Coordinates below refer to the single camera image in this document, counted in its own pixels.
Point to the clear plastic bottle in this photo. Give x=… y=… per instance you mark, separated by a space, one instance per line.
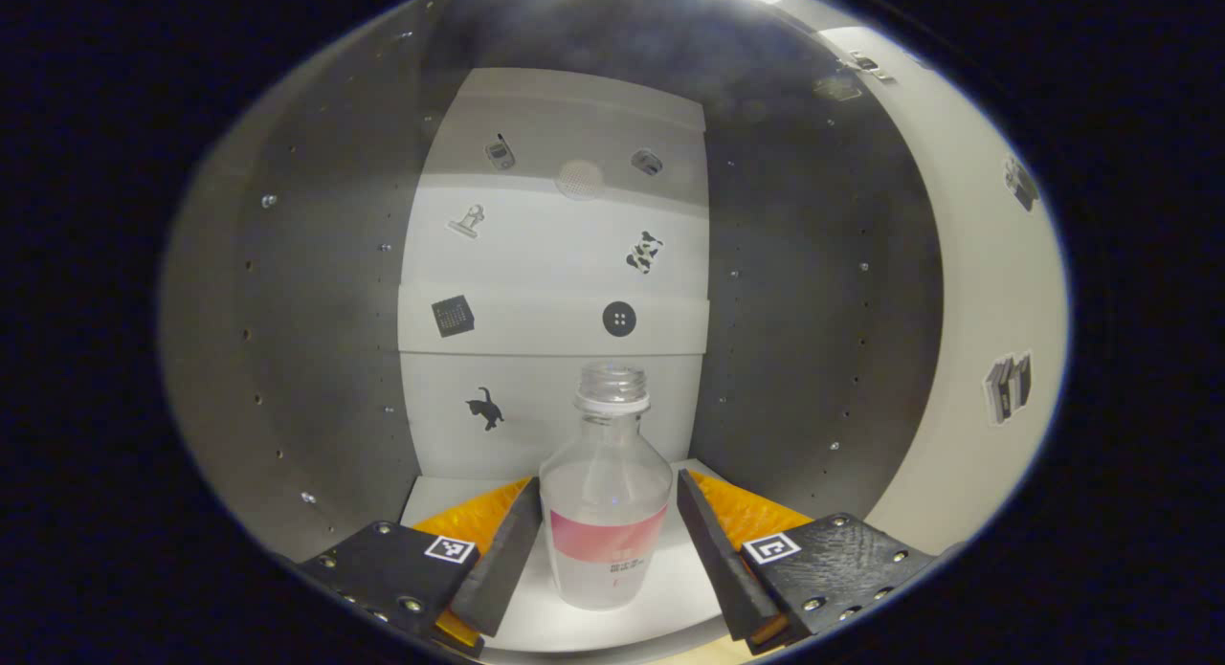
x=608 y=512

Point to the dark grey cabinet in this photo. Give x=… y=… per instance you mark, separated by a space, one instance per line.
x=316 y=311

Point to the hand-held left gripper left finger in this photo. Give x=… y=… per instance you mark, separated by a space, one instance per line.
x=507 y=560

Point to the metal door hinge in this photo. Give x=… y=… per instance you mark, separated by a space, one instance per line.
x=866 y=65

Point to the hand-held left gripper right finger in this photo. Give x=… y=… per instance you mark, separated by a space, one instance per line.
x=713 y=550

